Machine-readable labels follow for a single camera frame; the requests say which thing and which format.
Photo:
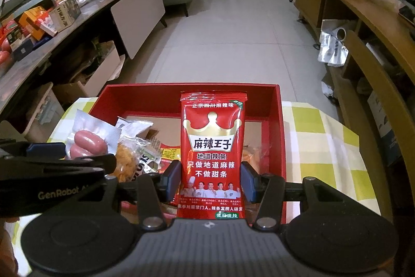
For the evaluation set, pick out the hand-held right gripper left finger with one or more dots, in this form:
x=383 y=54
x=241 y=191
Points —
x=172 y=181

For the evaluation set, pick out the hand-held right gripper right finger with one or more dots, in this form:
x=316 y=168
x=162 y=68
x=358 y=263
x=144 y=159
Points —
x=249 y=182

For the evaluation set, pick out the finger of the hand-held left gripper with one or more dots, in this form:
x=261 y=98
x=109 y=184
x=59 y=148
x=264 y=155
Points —
x=47 y=150
x=90 y=163

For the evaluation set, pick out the pink sausage packet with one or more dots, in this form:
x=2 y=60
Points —
x=89 y=141

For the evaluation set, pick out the golden fried snack packet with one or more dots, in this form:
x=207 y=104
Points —
x=128 y=163

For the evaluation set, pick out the red spicy strip packet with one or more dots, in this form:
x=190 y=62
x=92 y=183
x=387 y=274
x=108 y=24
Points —
x=212 y=131

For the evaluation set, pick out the red cardboard box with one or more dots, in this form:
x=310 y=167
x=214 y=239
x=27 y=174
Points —
x=129 y=102

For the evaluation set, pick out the red and yellow snack packet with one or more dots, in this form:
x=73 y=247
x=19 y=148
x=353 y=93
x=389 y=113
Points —
x=170 y=155

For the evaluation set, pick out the light storage box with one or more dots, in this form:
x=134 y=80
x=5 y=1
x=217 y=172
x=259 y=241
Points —
x=45 y=108

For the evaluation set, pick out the white snack packet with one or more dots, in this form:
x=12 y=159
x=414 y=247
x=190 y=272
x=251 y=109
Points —
x=134 y=128

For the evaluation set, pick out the open cardboard box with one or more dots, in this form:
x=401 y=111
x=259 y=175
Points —
x=103 y=69

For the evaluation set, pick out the dark blue box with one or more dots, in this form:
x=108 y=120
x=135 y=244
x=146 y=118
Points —
x=22 y=48

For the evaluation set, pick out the red fruit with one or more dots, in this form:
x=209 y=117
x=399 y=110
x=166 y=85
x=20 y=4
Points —
x=5 y=50

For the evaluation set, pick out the red and white small box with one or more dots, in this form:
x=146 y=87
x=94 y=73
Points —
x=47 y=24

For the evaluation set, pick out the orange box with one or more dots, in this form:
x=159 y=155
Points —
x=32 y=22

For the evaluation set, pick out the printed cardboard carton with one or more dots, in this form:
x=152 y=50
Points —
x=64 y=16

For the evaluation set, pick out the silver foil bag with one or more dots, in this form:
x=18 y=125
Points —
x=330 y=47

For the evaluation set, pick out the wooden chair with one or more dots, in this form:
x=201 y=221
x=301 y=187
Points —
x=373 y=69

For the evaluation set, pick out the wooden shelf unit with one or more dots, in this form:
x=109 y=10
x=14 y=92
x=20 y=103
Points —
x=356 y=8

